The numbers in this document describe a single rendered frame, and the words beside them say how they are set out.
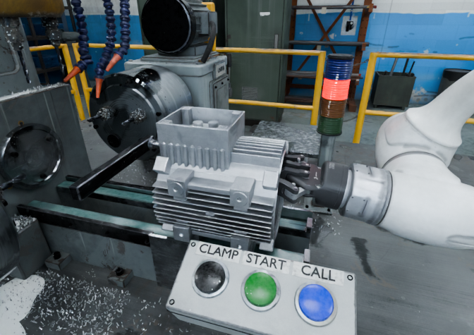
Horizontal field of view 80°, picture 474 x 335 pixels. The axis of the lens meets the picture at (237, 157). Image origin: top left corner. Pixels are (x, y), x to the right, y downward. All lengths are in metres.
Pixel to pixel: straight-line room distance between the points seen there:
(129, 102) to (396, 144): 0.63
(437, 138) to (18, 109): 0.80
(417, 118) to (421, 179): 0.13
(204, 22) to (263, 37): 2.45
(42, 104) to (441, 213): 0.79
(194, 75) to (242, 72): 2.68
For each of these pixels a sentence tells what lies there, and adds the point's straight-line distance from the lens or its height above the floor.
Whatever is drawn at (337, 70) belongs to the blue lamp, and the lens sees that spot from 0.70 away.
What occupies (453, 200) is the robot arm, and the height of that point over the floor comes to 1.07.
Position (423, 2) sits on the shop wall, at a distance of 5.47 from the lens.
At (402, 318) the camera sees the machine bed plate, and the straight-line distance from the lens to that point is 0.67.
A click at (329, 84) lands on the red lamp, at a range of 0.71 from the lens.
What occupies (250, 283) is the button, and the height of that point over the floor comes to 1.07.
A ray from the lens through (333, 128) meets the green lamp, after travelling 0.74.
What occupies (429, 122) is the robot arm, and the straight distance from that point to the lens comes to 0.57.
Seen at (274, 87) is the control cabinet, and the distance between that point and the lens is 3.55.
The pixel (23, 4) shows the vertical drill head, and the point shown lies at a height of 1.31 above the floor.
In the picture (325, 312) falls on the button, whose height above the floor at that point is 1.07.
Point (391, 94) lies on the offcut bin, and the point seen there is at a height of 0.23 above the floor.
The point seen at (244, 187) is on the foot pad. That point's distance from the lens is 0.41.
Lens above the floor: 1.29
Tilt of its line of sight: 26 degrees down
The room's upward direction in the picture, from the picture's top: straight up
